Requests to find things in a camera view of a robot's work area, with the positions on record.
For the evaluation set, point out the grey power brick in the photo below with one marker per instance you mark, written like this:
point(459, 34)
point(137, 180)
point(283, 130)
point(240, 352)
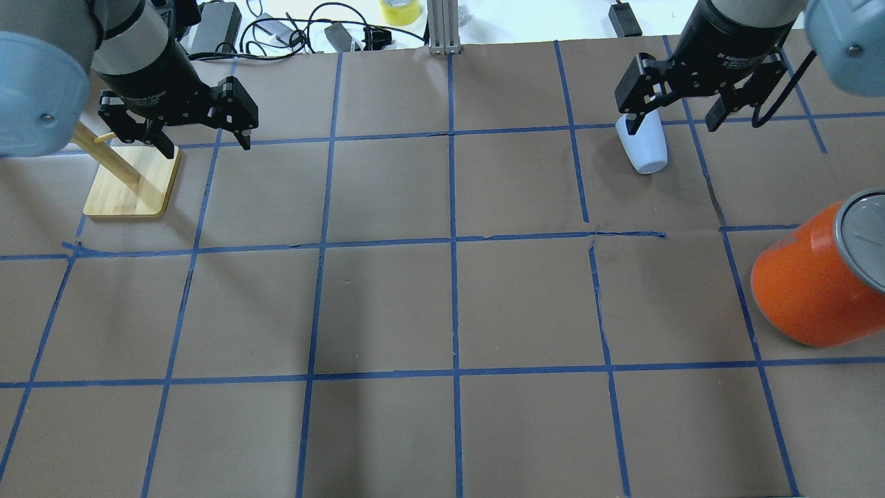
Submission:
point(341, 39)

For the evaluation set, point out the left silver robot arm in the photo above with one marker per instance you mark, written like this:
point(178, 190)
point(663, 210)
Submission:
point(50, 48)

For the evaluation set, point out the small black adapter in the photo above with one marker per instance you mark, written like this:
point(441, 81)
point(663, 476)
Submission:
point(623, 20)

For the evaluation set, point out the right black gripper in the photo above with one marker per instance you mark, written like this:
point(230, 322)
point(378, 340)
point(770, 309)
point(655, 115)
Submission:
point(726, 45)

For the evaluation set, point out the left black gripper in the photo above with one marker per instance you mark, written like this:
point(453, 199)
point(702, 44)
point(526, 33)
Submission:
point(160, 77)

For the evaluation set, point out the orange cylindrical container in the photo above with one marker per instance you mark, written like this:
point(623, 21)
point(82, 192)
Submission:
point(822, 284)

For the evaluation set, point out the black power adapter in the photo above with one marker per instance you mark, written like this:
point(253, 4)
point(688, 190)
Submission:
point(216, 30)

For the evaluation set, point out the yellow tape roll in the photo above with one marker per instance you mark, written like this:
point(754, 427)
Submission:
point(400, 12)

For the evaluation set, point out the wooden cup stand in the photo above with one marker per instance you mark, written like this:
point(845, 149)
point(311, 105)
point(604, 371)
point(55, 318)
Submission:
point(132, 182)

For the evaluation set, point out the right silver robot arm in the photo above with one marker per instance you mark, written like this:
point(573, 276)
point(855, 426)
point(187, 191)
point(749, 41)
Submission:
point(848, 38)

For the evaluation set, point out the aluminium extrusion post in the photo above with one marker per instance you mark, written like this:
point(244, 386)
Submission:
point(443, 27)

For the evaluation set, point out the white plastic cup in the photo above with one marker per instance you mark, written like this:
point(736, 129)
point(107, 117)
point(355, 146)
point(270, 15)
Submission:
point(647, 150)

